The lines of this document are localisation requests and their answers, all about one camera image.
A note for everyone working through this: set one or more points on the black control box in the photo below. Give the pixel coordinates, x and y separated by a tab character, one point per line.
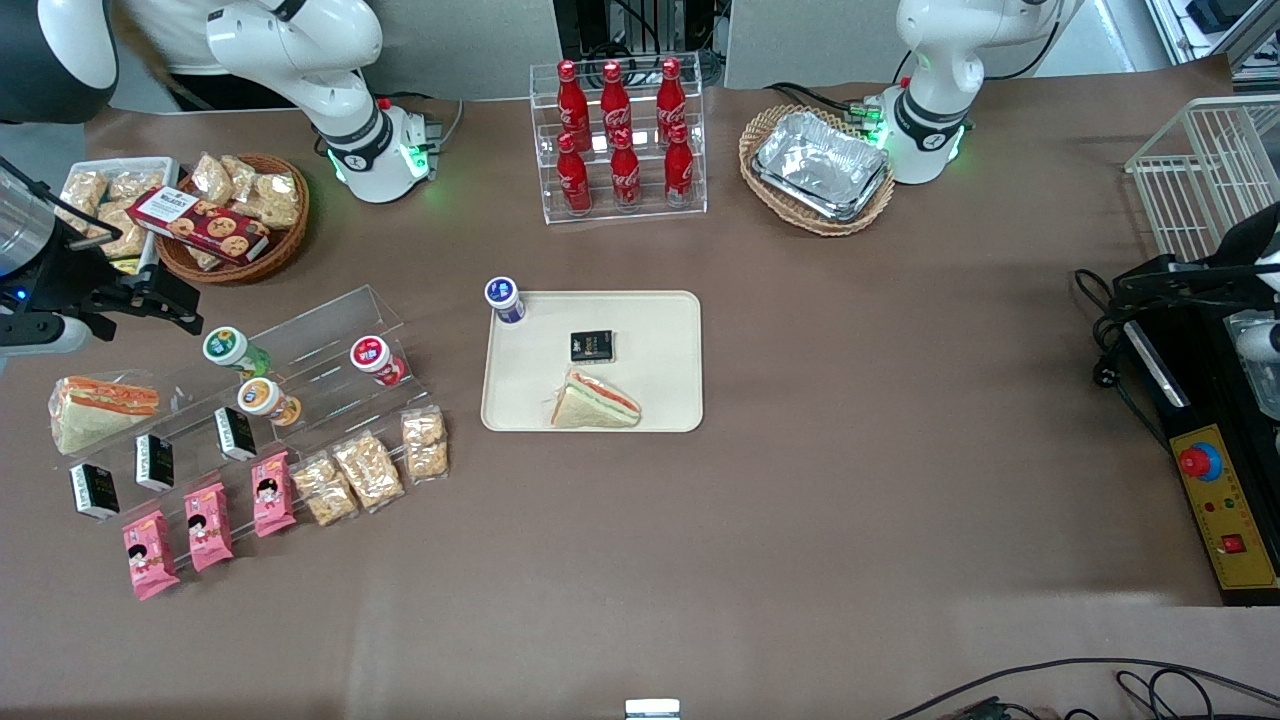
1200	390

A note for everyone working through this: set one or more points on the oval light wicker basket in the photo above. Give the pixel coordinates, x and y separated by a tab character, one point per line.
810	222

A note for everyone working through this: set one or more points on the blue gum bottle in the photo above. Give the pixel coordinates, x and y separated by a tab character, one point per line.
503	296

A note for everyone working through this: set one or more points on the round brown wicker basket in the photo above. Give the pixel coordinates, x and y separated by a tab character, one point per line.
285	245

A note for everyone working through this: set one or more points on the clear acrylic tiered shelf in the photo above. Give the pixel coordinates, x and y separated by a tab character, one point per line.
310	330

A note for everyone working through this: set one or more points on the black chocolate box gold print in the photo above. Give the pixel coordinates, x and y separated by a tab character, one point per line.
592	346

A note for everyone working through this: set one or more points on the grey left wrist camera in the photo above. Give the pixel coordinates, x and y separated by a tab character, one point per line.
1260	342

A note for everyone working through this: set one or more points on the green gum bottle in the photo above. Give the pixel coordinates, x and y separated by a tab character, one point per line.
228	348

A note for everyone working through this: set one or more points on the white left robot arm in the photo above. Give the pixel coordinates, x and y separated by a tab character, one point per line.
940	60

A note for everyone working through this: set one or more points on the aluminium frame shelf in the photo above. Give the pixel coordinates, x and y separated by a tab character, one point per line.
1215	30

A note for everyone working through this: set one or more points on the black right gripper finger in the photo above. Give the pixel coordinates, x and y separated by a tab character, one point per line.
108	315
175	300

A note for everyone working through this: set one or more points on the small silver white object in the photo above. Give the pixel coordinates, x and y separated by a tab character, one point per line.
652	710

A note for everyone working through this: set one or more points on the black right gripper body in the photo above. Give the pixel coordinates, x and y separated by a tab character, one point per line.
62	283

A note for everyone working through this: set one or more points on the person in white shirt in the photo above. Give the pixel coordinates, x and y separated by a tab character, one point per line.
180	30

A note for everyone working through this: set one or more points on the triangle sandwich in wrap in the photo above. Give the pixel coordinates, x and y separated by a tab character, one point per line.
95	410
590	405

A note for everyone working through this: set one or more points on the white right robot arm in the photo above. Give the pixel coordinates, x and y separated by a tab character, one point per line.
300	40

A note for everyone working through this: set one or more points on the beige plastic tray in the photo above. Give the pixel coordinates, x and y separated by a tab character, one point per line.
660	340

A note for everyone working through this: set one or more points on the black white snack box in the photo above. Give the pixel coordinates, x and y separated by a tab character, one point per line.
236	434
155	462
95	490

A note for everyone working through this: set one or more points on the red cola bottle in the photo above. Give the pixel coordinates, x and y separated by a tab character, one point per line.
571	100
679	170
671	95
626	175
615	100
574	180

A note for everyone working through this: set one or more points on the silver foil container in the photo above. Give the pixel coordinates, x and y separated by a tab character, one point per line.
820	165

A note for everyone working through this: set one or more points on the red gum bottle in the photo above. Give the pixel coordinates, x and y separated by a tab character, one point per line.
372	355

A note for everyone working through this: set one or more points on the red emergency stop button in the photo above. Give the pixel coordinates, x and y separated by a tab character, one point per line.
1198	462

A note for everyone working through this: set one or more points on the yellow control panel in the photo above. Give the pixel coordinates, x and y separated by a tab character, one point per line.
1235	510

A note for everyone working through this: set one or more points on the red cookie box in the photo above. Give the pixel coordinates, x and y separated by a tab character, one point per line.
200	225

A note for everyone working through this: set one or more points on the pink snack packet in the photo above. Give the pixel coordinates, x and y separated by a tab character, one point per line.
208	528
150	555
272	495

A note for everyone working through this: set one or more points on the white rectangular snack tray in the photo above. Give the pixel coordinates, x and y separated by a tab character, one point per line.
165	170

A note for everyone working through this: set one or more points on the orange gum bottle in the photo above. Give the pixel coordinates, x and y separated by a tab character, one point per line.
260	397

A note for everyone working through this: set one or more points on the clear acrylic bottle rack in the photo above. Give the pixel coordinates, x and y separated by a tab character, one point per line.
620	205

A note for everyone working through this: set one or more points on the yellow snack packet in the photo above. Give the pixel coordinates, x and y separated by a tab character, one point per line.
125	266

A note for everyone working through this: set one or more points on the black equipment rack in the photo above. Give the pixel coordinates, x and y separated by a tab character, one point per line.
640	25

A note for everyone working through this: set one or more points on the clear nut brittle packet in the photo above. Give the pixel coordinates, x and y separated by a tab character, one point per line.
125	235
242	172
368	470
135	184
85	190
275	200
325	490
425	445
212	178

